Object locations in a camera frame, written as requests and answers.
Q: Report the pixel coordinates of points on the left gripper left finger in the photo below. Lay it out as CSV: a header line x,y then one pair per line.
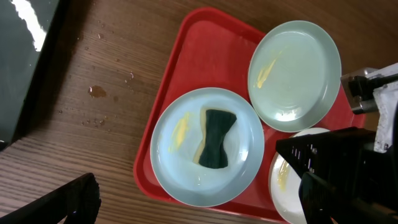
x,y
75,202

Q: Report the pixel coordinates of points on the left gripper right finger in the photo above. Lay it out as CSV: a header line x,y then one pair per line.
x,y
343,179

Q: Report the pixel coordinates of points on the white plate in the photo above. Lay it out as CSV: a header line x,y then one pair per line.
x,y
284,183

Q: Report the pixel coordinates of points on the light blue plate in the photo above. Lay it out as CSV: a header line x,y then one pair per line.
x,y
294,76
176,138

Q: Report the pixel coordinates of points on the light blue plate top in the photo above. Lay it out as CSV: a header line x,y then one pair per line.
x,y
294,76

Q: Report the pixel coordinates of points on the green yellow sponge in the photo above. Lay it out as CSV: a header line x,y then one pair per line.
x,y
215,124

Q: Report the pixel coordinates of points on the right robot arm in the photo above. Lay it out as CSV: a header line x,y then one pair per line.
x,y
369,90

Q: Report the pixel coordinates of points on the black water tray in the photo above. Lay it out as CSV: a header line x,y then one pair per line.
x,y
29,30

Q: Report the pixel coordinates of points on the red plastic serving tray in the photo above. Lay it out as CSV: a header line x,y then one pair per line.
x,y
212,49

